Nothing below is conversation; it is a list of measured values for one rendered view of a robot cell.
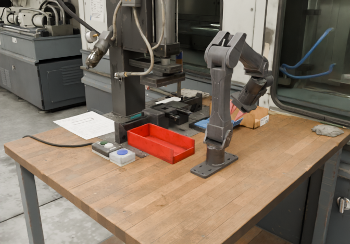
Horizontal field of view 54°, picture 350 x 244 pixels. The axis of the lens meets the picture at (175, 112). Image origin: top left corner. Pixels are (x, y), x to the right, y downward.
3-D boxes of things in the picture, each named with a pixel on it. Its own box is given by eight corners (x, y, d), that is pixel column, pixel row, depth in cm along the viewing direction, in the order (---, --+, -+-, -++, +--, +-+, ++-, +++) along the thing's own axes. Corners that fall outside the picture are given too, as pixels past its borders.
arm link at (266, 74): (255, 85, 141) (258, 55, 137) (275, 88, 135) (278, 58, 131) (241, 90, 133) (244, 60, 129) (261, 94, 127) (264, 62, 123)
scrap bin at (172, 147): (172, 164, 120) (172, 149, 118) (127, 144, 136) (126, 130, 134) (194, 153, 128) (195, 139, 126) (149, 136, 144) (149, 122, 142)
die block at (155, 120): (158, 133, 147) (157, 117, 144) (142, 127, 153) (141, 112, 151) (188, 122, 160) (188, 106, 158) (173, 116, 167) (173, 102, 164)
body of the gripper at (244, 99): (237, 94, 140) (246, 80, 136) (255, 110, 136) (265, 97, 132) (228, 97, 136) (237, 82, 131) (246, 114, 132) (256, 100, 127)
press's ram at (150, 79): (158, 95, 140) (157, 20, 130) (119, 84, 157) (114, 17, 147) (187, 87, 152) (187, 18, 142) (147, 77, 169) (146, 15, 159)
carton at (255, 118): (253, 131, 151) (254, 114, 149) (209, 117, 168) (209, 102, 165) (267, 124, 160) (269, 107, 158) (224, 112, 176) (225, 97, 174)
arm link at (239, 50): (251, 59, 133) (214, 24, 109) (273, 62, 127) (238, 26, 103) (242, 88, 132) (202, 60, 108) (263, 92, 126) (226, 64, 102)
